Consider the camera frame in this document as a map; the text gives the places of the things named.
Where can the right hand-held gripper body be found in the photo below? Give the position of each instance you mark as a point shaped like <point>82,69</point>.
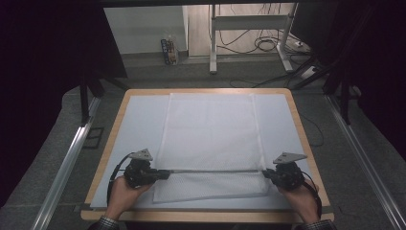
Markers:
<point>287,175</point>

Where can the black stand legs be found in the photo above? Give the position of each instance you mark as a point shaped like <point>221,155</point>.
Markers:
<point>344,96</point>

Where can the metal floor rail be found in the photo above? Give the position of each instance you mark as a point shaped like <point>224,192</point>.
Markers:
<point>367,159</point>
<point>63,172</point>

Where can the clear bag of packets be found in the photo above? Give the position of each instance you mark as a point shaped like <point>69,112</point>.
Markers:
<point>169,49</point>

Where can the person's right hand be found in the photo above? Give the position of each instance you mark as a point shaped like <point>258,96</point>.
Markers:
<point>300,199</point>

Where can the white table mat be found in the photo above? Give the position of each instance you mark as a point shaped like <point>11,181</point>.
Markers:
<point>140,121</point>

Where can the person's left hand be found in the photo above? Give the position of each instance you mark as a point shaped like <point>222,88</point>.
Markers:
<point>123,195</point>

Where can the white desk frame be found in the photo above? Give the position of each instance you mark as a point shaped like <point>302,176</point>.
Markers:
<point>245,23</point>

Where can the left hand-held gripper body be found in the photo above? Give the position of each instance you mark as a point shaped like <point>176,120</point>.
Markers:
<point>140,172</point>

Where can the dark curtain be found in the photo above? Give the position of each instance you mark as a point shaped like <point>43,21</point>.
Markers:
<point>379,64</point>
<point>41,80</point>

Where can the wooden edged table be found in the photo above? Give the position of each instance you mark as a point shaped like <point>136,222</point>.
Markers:
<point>191,216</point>

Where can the white power adapter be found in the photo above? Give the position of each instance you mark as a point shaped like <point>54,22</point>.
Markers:
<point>308,72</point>

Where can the black stand leg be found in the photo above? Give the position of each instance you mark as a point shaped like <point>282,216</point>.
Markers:
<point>84,102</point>

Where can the black floor frame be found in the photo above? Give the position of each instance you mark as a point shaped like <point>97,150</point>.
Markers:
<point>93,138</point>

